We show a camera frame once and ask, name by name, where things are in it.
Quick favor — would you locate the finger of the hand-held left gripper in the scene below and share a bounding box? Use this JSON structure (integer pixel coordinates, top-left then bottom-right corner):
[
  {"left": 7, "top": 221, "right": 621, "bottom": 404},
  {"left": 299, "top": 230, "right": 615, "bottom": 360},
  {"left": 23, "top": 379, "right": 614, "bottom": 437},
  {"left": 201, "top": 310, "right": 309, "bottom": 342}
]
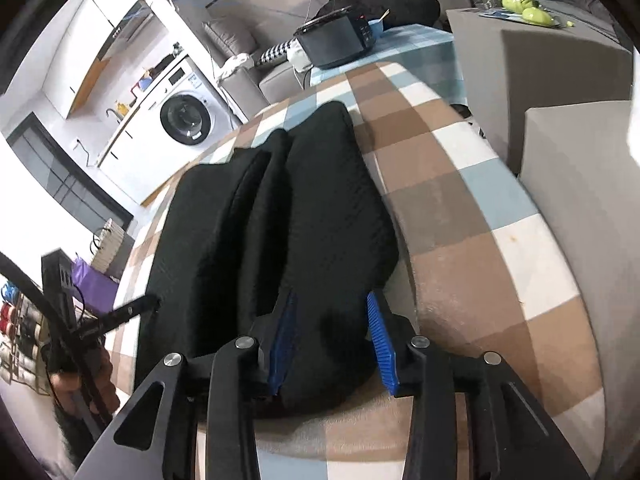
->
[{"left": 75, "top": 294, "right": 162, "bottom": 339}]

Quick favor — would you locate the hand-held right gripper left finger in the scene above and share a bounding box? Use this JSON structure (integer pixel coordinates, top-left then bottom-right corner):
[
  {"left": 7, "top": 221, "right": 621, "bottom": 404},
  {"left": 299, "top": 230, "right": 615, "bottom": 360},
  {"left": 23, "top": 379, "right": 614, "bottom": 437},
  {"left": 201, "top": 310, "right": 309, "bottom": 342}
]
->
[{"left": 75, "top": 290, "right": 301, "bottom": 480}]

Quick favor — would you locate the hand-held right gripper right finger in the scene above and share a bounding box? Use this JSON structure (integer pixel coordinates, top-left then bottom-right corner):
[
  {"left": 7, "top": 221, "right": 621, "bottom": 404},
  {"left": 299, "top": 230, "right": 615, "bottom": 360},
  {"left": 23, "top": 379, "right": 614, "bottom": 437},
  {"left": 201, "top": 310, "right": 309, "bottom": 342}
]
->
[{"left": 366, "top": 291, "right": 593, "bottom": 480}]

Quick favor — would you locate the black knit sweater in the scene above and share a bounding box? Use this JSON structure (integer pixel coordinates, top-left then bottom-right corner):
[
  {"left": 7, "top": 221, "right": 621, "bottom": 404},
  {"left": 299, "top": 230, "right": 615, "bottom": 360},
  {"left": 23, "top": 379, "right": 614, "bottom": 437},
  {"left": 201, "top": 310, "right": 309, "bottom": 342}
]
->
[{"left": 135, "top": 100, "right": 413, "bottom": 421}]

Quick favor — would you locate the person's left hand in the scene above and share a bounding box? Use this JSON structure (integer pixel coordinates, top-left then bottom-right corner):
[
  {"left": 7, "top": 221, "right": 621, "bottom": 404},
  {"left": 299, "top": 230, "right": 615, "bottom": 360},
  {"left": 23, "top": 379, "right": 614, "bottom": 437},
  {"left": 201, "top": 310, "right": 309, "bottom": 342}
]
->
[{"left": 50, "top": 344, "right": 121, "bottom": 413}]

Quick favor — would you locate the purple bag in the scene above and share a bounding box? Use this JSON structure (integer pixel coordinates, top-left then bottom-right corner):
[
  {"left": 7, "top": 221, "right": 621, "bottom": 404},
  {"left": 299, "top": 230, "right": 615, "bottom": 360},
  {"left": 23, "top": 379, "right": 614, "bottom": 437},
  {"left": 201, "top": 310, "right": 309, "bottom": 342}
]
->
[{"left": 70, "top": 256, "right": 121, "bottom": 319}]

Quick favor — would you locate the storage shelf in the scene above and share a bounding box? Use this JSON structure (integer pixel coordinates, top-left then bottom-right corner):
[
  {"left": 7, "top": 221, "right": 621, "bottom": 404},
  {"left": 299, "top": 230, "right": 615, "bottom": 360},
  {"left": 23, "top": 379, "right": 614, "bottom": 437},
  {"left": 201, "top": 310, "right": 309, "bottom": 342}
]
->
[{"left": 0, "top": 280, "right": 66, "bottom": 397}]

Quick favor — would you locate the woven basket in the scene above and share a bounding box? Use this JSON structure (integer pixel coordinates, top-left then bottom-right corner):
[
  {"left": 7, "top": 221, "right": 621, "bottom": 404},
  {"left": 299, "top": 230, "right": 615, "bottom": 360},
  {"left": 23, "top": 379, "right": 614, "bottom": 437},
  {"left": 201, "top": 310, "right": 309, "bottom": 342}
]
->
[{"left": 90, "top": 217, "right": 132, "bottom": 281}]

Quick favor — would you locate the dark glass door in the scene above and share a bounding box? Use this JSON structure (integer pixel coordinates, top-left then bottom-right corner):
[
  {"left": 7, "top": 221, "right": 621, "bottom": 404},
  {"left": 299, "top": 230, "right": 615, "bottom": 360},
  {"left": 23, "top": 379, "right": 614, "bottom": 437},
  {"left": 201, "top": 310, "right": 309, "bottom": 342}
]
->
[{"left": 5, "top": 112, "right": 134, "bottom": 232}]

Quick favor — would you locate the dark fuzzy cloth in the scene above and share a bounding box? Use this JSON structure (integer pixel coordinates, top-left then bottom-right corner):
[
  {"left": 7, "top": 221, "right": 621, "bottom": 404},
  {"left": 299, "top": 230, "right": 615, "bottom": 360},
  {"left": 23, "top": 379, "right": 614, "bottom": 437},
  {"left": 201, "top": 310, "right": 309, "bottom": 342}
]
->
[{"left": 54, "top": 400, "right": 102, "bottom": 467}]

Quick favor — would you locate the brown checked blanket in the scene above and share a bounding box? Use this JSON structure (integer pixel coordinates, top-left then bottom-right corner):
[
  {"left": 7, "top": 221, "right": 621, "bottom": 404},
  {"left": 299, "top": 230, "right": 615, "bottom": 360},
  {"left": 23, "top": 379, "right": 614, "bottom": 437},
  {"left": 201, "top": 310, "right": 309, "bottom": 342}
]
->
[{"left": 107, "top": 60, "right": 608, "bottom": 480}]

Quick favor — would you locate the white washing machine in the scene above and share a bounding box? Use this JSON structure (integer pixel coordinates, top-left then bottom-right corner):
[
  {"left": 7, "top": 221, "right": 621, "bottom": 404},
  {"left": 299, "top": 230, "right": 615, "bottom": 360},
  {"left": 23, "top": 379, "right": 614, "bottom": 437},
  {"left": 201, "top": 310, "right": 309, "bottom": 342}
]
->
[{"left": 145, "top": 55, "right": 234, "bottom": 149}]

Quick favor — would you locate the grey block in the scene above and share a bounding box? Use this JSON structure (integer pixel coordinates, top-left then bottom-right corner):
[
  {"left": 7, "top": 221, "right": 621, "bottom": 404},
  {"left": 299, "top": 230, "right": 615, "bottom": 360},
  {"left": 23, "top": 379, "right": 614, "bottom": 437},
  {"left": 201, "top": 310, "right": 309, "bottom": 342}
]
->
[
  {"left": 517, "top": 100, "right": 640, "bottom": 361},
  {"left": 445, "top": 7, "right": 633, "bottom": 172}
]

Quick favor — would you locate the grey sofa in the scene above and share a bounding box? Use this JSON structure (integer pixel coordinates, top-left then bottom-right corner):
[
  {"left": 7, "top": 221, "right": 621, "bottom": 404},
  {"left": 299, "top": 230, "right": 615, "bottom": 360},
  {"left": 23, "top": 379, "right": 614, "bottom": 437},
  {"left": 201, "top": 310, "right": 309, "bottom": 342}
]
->
[{"left": 202, "top": 0, "right": 451, "bottom": 121}]

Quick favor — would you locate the white cloth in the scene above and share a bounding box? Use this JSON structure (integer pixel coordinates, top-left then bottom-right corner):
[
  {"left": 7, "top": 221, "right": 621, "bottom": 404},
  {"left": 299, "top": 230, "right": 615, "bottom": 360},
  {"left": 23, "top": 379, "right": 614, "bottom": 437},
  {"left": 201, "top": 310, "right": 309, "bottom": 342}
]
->
[{"left": 215, "top": 52, "right": 256, "bottom": 81}]

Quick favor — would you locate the blue checked tablecloth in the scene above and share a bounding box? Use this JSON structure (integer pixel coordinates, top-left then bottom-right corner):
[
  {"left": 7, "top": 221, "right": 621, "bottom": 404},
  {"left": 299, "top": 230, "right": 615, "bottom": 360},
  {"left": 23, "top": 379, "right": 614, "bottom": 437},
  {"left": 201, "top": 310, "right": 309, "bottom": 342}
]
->
[{"left": 307, "top": 24, "right": 468, "bottom": 111}]

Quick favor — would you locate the grey sofa cushion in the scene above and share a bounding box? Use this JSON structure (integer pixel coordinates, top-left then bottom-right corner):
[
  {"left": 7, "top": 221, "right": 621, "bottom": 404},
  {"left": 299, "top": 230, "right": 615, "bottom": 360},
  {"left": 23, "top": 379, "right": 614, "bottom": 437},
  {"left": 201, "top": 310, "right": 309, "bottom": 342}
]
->
[{"left": 202, "top": 19, "right": 261, "bottom": 59}]

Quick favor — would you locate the black white striped pillow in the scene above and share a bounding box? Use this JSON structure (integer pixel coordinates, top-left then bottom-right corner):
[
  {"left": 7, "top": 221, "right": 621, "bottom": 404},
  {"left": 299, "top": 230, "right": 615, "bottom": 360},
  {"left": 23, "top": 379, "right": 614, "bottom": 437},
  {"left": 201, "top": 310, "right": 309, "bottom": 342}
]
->
[{"left": 252, "top": 37, "right": 299, "bottom": 67}]

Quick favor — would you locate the black rice cooker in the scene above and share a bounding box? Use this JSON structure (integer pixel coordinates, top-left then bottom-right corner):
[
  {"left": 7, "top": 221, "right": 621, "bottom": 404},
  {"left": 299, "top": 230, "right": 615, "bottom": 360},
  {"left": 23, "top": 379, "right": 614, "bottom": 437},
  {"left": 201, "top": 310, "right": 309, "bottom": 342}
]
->
[{"left": 294, "top": 6, "right": 386, "bottom": 70}]

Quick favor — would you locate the black bag on sofa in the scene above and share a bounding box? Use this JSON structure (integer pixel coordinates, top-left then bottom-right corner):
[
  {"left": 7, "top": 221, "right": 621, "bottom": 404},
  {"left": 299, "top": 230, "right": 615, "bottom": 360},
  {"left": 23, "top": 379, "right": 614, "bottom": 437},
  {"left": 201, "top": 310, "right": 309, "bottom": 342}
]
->
[{"left": 317, "top": 0, "right": 443, "bottom": 29}]

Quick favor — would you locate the green figure toy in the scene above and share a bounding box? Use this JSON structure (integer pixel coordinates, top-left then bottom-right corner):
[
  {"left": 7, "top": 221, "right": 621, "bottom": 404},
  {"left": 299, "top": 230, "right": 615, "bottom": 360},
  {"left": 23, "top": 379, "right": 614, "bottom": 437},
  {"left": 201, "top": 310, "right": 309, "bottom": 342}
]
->
[{"left": 497, "top": 0, "right": 557, "bottom": 26}]

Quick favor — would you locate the white wall cabinet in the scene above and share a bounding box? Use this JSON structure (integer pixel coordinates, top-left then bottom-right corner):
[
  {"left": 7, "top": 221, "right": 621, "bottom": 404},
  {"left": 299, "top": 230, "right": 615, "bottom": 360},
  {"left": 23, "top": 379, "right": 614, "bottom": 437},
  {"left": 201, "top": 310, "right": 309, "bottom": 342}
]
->
[{"left": 42, "top": 0, "right": 157, "bottom": 121}]

